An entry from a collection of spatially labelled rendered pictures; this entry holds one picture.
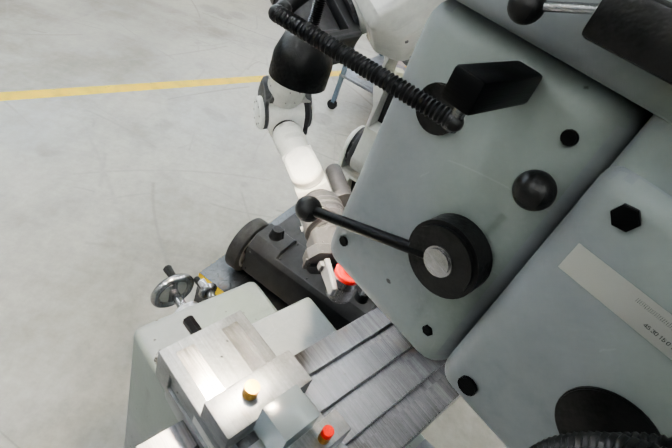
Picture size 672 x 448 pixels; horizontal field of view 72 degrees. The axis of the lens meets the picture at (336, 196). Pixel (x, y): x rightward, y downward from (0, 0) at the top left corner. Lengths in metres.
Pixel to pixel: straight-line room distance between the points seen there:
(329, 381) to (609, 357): 0.59
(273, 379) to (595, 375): 0.46
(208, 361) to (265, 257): 0.82
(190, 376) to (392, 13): 0.66
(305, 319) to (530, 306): 0.71
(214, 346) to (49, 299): 1.42
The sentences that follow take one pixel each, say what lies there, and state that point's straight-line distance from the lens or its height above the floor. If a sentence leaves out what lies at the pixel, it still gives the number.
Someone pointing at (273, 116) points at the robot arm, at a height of 1.17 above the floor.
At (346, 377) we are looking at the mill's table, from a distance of 0.90.
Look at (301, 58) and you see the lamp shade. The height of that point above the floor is 1.50.
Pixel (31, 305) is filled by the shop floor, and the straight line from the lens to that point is 2.14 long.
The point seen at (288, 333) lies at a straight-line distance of 1.01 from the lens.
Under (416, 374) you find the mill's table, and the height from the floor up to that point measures 0.97.
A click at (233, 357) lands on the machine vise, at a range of 0.78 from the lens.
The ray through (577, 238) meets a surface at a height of 1.54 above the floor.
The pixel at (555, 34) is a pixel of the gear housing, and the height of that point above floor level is 1.64.
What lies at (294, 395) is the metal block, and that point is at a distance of 0.69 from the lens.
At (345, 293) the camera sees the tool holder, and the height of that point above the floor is 1.13.
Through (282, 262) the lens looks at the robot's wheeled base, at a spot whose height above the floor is 0.59.
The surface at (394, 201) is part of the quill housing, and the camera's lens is 0.45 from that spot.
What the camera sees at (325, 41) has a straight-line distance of 0.35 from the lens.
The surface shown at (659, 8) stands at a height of 1.68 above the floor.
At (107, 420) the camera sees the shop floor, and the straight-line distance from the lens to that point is 1.87.
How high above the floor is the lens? 1.70
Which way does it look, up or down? 36 degrees down
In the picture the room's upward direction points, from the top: 22 degrees clockwise
